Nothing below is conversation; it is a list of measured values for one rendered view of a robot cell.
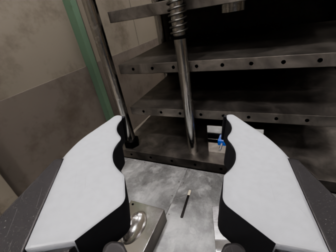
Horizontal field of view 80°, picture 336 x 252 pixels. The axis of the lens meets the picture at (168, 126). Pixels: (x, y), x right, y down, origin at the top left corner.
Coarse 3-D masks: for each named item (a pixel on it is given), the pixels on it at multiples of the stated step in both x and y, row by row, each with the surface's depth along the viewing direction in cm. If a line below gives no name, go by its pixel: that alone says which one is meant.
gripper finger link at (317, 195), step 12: (300, 168) 8; (300, 180) 7; (312, 180) 7; (312, 192) 7; (324, 192) 7; (312, 204) 6; (324, 204) 6; (324, 216) 6; (324, 228) 6; (324, 240) 5
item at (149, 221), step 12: (132, 204) 81; (144, 204) 79; (132, 216) 76; (144, 216) 76; (156, 216) 74; (132, 228) 74; (144, 228) 70; (156, 228) 71; (120, 240) 68; (132, 240) 69; (144, 240) 67; (156, 240) 72
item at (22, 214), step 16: (48, 176) 8; (32, 192) 7; (48, 192) 7; (16, 208) 6; (32, 208) 6; (0, 224) 6; (16, 224) 6; (32, 224) 6; (0, 240) 6; (16, 240) 6
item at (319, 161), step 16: (144, 128) 147; (160, 128) 144; (176, 128) 140; (272, 128) 123; (288, 128) 120; (304, 128) 118; (320, 128) 115; (144, 144) 130; (160, 144) 127; (176, 144) 124; (288, 144) 108; (304, 144) 106; (320, 144) 104; (160, 160) 120; (176, 160) 115; (192, 160) 110; (208, 160) 107; (304, 160) 97; (320, 160) 95; (320, 176) 87
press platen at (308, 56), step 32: (224, 32) 146; (256, 32) 126; (288, 32) 110; (320, 32) 98; (128, 64) 106; (160, 64) 98; (192, 64) 92; (224, 64) 86; (256, 64) 82; (288, 64) 77; (320, 64) 73
